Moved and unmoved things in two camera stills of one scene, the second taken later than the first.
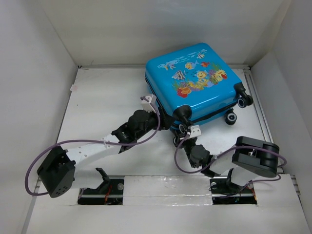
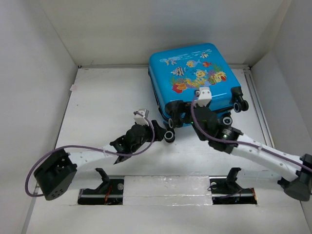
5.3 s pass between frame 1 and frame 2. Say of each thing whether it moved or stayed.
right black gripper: moved
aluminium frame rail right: stayed
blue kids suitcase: stayed
